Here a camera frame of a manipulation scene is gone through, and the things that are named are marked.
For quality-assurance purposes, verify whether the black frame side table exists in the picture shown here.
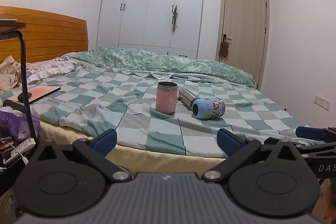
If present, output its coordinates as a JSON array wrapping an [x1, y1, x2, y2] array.
[[0, 21, 40, 143]]

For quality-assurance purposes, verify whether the hanging wardrobe ornament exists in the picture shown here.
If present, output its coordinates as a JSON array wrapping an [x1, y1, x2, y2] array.
[[171, 5, 179, 32]]

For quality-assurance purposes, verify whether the black computer mouse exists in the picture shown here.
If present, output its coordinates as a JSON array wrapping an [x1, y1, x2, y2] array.
[[17, 91, 32, 102]]

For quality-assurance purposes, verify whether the pink covered laptop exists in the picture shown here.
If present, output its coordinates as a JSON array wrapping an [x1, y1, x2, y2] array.
[[3, 85, 61, 110]]

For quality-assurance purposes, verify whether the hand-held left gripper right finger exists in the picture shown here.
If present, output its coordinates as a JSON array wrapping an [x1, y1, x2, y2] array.
[[202, 128, 306, 183]]

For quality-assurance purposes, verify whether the white wall switch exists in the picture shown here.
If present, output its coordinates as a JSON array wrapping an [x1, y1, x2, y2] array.
[[314, 94, 332, 110]]

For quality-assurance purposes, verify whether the green floral quilt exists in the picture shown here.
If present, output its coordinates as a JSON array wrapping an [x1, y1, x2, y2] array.
[[62, 47, 256, 88]]

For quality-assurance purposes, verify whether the wooden headboard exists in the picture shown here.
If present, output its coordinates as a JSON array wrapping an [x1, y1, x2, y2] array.
[[0, 6, 88, 63]]

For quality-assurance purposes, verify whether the white wardrobe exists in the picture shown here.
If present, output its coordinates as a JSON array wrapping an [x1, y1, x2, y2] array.
[[97, 0, 206, 60]]

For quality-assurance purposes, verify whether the purple cloth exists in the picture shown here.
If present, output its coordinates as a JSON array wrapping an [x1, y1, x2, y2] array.
[[0, 110, 41, 142]]

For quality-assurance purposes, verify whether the white power strip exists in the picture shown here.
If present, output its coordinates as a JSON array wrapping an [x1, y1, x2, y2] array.
[[12, 138, 36, 153]]

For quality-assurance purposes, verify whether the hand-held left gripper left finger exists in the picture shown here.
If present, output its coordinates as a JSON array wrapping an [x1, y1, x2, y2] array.
[[31, 129, 132, 183]]

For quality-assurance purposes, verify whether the stainless steel cup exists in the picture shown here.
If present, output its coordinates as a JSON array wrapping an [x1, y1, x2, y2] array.
[[178, 88, 200, 110]]

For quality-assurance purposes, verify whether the pink cup with steel rim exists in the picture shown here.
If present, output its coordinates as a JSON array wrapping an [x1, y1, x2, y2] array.
[[155, 81, 178, 114]]

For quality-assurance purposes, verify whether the green checkered blanket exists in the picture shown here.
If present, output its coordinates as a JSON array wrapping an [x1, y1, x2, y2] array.
[[3, 67, 313, 159]]

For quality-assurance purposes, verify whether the blue cartoon print cup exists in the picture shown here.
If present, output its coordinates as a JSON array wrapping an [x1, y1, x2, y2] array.
[[192, 98, 226, 120]]

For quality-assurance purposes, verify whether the white cable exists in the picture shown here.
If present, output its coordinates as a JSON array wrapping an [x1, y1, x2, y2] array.
[[8, 141, 28, 164]]

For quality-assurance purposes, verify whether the brown hanging toy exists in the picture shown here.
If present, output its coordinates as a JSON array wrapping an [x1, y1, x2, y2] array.
[[219, 41, 229, 58]]

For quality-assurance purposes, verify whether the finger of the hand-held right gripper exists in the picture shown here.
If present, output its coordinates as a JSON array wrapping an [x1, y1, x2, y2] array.
[[295, 126, 336, 144], [295, 142, 336, 159]]

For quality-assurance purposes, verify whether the purple floral pillow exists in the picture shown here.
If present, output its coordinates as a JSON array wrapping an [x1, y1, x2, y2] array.
[[25, 59, 79, 85]]

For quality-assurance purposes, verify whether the beige door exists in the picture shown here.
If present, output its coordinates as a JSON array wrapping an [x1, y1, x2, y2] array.
[[215, 0, 270, 90]]

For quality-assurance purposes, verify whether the yellow bed sheet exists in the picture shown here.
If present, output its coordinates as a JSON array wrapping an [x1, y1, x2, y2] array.
[[39, 122, 229, 180]]

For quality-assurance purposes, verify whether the beige cloth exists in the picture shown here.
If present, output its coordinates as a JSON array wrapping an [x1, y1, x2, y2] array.
[[0, 55, 21, 94]]

